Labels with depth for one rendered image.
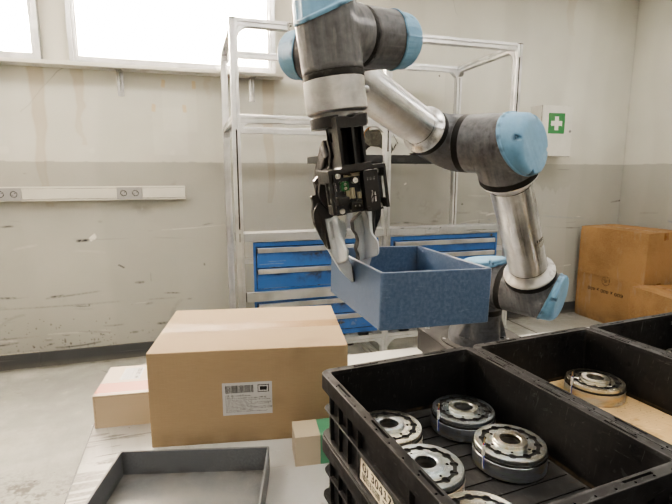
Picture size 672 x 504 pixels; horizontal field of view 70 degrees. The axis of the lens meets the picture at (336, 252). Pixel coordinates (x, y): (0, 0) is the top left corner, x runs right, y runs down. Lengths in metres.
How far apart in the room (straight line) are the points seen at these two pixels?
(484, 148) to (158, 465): 0.84
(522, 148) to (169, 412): 0.84
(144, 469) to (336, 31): 0.81
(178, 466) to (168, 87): 2.76
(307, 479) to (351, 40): 0.73
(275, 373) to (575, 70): 4.06
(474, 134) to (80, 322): 3.06
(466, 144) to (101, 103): 2.79
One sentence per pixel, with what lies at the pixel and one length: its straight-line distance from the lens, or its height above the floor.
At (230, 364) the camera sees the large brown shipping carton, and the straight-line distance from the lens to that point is 1.00.
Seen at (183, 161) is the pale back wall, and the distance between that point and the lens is 3.39.
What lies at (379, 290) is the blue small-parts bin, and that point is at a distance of 0.56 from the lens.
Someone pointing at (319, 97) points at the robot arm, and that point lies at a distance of 0.58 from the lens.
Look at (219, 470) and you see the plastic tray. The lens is 0.99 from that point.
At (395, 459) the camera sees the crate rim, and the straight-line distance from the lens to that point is 0.60.
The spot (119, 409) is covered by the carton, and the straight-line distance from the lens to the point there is 1.19.
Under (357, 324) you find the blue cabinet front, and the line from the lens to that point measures 2.84.
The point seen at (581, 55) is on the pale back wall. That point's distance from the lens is 4.74.
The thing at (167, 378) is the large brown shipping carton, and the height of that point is 0.85.
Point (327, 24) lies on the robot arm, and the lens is 0.59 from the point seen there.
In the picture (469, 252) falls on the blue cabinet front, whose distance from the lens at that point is 3.04.
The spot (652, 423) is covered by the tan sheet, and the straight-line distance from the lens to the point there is 1.01.
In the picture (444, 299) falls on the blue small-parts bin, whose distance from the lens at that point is 0.60.
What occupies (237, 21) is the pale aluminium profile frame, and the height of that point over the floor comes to 1.98.
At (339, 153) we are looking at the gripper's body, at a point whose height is 1.27.
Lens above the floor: 1.25
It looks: 9 degrees down
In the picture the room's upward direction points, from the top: straight up
